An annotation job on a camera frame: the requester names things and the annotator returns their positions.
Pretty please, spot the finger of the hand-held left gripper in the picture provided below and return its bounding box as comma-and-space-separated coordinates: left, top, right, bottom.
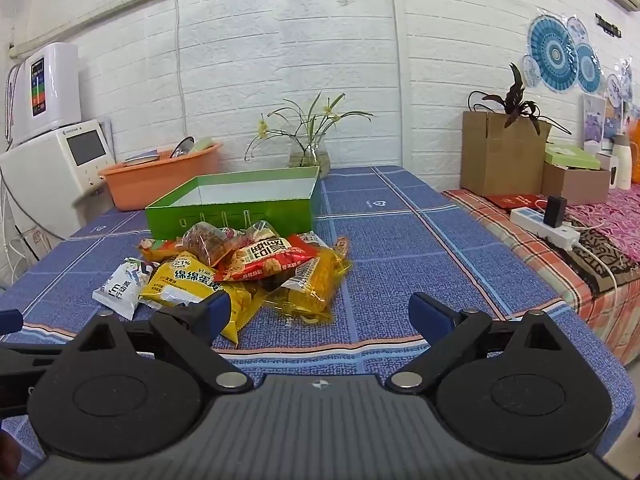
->
0, 309, 25, 335

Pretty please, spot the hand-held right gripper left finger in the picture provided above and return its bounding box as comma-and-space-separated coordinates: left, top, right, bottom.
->
65, 291, 254, 394

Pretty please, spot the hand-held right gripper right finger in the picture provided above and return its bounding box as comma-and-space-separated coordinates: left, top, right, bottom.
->
385, 292, 569, 394

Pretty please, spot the yellow clear chips packet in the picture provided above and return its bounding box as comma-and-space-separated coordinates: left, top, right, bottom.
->
214, 282, 266, 346

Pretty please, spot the yellow printed snack packet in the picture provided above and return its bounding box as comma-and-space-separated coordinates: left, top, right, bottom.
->
138, 252, 224, 311

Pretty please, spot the red snack packet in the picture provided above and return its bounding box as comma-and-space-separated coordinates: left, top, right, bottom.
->
213, 234, 321, 284

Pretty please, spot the pale clear snack packet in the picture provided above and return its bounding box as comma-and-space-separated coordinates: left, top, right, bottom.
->
248, 219, 281, 244

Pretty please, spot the green cardboard box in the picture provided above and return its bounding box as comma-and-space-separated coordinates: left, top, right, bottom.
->
144, 164, 321, 241

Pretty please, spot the yellow corn packet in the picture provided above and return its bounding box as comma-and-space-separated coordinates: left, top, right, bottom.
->
264, 247, 351, 324

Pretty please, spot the person's left hand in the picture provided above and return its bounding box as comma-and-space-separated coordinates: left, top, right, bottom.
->
0, 430, 22, 478

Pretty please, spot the blue checked cloth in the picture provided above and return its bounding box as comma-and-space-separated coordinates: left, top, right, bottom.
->
0, 164, 639, 480

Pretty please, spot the red booklet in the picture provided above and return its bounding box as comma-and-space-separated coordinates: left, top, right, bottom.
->
485, 193, 549, 211

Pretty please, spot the white power strip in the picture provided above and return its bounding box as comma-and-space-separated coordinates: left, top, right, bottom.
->
509, 205, 582, 251

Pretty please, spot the orange plastic basin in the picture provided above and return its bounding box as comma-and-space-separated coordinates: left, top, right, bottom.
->
98, 141, 224, 212

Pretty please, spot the white appliance with screen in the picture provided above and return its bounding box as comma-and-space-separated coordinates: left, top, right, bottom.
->
0, 117, 117, 241

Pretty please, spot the metal bowl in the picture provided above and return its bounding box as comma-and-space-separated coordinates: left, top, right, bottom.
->
168, 135, 196, 160

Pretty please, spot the black charger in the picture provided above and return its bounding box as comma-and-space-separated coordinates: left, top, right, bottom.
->
543, 195, 569, 229

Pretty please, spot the large cardboard box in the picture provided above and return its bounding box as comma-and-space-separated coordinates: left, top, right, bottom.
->
459, 109, 551, 198

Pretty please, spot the brown patterned cloth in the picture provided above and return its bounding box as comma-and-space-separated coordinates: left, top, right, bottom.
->
559, 229, 640, 291

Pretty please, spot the small cardboard box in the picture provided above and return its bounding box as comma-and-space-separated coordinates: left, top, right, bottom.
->
541, 162, 612, 206

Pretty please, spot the glass vase with flowers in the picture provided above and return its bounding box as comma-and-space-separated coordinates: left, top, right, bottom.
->
243, 90, 376, 166

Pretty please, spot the flat green box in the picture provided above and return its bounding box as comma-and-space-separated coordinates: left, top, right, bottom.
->
543, 144, 602, 171

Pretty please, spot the pink patterned cloth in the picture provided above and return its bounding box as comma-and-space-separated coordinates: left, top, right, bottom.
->
564, 182, 640, 261

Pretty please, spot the white water purifier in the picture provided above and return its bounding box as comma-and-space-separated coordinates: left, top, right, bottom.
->
9, 42, 82, 149

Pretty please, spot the white thermos bottle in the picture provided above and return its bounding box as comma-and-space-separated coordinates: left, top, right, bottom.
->
610, 133, 634, 191

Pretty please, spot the photo print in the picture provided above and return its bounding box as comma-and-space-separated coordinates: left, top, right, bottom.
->
582, 94, 609, 154

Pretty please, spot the orange bag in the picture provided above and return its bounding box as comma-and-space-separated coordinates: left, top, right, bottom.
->
630, 119, 640, 184

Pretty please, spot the large blue paper fan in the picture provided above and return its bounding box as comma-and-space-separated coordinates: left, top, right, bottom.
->
527, 13, 581, 94

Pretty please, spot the medium blue paper fan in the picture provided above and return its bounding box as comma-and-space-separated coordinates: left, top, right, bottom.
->
574, 42, 604, 95

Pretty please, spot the white wall socket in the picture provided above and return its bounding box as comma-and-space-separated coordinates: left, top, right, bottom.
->
24, 227, 51, 261

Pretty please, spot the white wall cable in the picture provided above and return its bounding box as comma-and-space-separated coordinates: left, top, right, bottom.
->
174, 0, 188, 117

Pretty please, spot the white wall pipe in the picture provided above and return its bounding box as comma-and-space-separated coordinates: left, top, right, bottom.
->
7, 0, 396, 59

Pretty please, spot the black wall sign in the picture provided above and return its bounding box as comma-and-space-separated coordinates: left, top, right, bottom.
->
594, 12, 623, 39

